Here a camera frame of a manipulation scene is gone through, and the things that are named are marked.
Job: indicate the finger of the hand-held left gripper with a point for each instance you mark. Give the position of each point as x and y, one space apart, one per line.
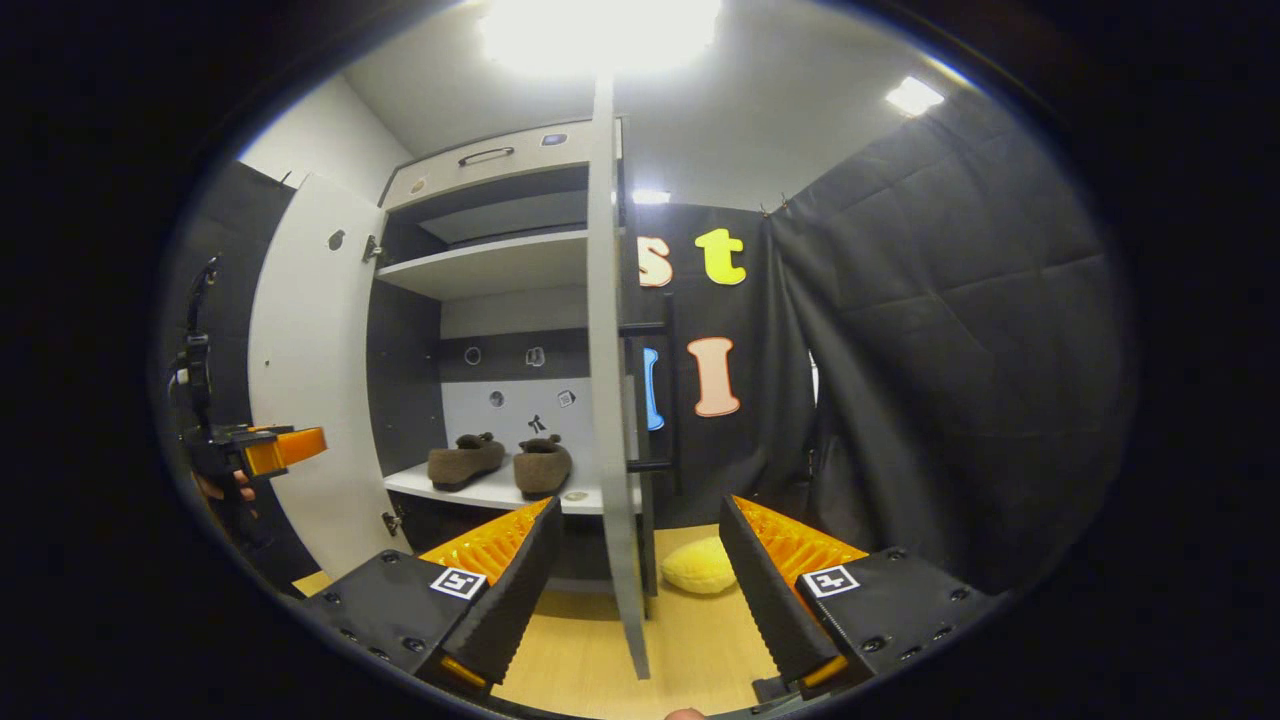
290 447

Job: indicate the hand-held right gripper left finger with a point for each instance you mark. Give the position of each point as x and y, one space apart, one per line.
515 600

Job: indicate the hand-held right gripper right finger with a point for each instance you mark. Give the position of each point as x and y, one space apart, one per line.
760 600

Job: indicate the white cabinet door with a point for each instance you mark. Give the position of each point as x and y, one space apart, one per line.
605 400
310 350

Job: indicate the brown fuzzy shoe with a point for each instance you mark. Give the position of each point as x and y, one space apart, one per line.
465 465
542 470

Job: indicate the white shoe cabinet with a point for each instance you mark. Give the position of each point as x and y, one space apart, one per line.
490 265

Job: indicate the yellow plush cushion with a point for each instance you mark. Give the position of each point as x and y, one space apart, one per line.
700 567

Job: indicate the black backdrop cloth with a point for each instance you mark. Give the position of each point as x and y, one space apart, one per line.
235 220
950 350

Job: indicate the distant ceiling light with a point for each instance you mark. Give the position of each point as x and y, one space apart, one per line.
651 197

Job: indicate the large ceiling light panel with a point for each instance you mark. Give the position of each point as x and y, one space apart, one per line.
600 35

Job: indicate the small ceiling light panel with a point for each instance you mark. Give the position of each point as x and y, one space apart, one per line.
915 97

